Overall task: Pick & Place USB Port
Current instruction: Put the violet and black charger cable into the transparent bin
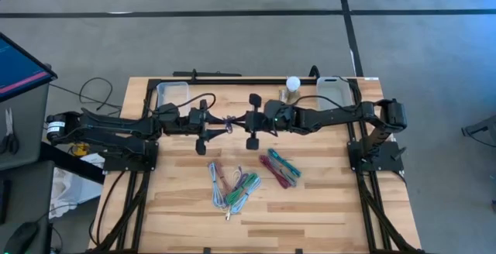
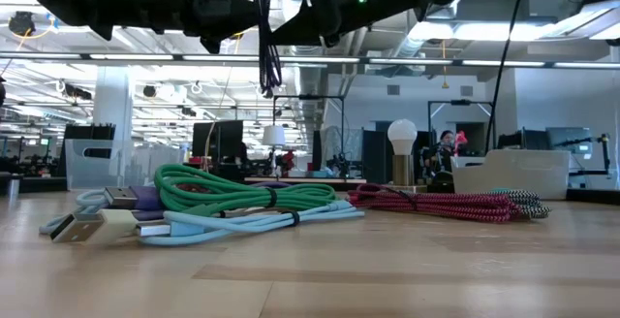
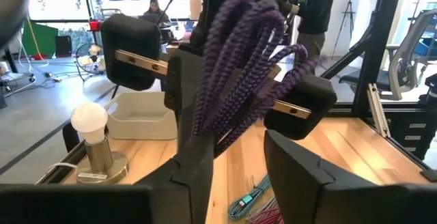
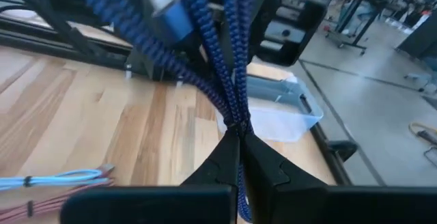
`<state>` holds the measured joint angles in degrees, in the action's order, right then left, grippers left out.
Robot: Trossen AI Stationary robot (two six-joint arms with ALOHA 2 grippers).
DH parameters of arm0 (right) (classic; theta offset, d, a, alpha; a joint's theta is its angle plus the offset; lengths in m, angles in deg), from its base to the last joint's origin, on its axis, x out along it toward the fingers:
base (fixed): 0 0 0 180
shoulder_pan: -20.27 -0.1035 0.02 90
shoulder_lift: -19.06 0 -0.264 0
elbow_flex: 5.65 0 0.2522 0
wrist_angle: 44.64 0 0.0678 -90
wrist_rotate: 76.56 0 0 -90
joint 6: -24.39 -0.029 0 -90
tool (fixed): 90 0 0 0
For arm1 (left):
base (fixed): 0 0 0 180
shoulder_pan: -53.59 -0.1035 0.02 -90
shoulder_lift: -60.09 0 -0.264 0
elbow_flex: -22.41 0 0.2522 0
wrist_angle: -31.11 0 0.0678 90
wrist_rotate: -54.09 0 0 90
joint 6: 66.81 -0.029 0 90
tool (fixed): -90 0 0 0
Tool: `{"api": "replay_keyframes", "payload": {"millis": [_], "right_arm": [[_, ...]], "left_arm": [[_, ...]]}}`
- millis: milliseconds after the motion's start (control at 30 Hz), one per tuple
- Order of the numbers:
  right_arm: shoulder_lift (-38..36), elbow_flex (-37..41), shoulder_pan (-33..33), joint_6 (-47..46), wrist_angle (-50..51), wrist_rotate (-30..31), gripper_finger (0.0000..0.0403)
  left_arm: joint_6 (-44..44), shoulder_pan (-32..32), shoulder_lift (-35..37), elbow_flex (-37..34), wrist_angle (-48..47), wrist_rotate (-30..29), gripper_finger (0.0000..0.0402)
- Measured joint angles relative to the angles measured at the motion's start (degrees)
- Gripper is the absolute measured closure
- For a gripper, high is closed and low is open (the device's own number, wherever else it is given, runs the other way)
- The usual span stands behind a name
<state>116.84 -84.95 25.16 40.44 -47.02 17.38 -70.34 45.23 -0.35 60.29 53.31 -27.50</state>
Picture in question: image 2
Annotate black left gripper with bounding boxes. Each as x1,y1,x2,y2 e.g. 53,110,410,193
144,0,264,54

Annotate green USB cable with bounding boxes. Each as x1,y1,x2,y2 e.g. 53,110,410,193
153,163,338,217

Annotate light blue USB cable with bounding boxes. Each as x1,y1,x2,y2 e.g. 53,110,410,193
38,189,110,236
135,199,365,247

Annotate red braided USB cable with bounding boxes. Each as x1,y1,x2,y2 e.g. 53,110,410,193
347,184,522,225

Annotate cream USB cable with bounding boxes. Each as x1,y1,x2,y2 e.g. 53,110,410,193
49,207,141,245

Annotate teal zigzag braided USB cable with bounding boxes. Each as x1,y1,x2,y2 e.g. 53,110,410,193
483,189,552,221

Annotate white shaded table lamp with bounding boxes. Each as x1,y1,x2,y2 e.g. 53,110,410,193
261,124,287,176

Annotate black computer monitor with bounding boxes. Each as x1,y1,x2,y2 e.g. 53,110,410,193
192,120,244,165

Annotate white light bulb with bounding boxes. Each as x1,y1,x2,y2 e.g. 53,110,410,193
387,118,419,157

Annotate black partition panel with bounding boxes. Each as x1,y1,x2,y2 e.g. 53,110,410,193
362,130,388,185

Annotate wooden desk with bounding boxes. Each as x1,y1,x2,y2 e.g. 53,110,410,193
243,175,368,186

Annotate person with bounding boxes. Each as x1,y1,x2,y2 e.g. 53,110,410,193
432,129,457,186

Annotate pink object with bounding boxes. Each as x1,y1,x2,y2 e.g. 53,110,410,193
452,131,469,157

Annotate clear plastic bin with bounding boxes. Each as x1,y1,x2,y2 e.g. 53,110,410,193
64,138,186,191

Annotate white plastic bin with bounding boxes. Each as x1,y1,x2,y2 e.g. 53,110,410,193
449,148,572,201

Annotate grey computer monitor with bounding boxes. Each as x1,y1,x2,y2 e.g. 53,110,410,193
545,126,593,157

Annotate black metal frame stand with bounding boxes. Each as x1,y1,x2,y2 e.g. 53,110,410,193
272,94,346,157
427,98,495,154

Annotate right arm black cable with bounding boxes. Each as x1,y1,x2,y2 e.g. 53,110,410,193
483,0,529,155

